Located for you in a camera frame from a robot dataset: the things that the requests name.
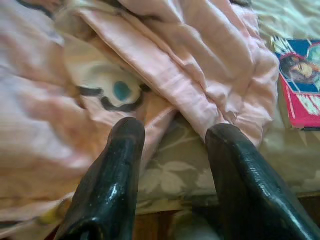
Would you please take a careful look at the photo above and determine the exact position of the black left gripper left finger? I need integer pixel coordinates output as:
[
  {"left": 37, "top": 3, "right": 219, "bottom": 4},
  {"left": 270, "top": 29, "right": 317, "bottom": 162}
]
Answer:
[{"left": 53, "top": 117, "right": 147, "bottom": 240}]

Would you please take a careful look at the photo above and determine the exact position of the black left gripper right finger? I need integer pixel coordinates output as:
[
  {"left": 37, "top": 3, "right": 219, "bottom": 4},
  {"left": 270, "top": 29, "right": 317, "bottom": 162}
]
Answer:
[{"left": 205, "top": 123, "right": 320, "bottom": 240}]

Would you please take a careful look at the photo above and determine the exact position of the beige floral bed sheet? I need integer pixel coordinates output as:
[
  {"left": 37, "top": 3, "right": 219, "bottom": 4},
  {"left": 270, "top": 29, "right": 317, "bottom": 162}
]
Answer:
[{"left": 136, "top": 0, "right": 320, "bottom": 216}]

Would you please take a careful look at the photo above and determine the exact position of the colourful comic book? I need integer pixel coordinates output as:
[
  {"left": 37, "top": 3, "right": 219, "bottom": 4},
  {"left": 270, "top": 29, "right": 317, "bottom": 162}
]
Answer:
[{"left": 271, "top": 36, "right": 320, "bottom": 132}]

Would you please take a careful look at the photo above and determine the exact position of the pink cartoon print blanket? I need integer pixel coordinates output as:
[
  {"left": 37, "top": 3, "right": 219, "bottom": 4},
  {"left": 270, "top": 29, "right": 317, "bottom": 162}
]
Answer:
[{"left": 0, "top": 0, "right": 281, "bottom": 240}]

